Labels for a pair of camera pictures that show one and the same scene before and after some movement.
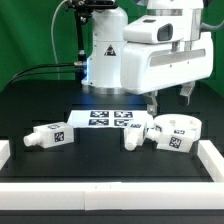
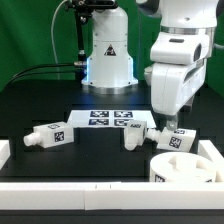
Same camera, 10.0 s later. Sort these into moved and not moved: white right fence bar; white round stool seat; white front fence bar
Moved: white round stool seat
Not moved: white front fence bar; white right fence bar
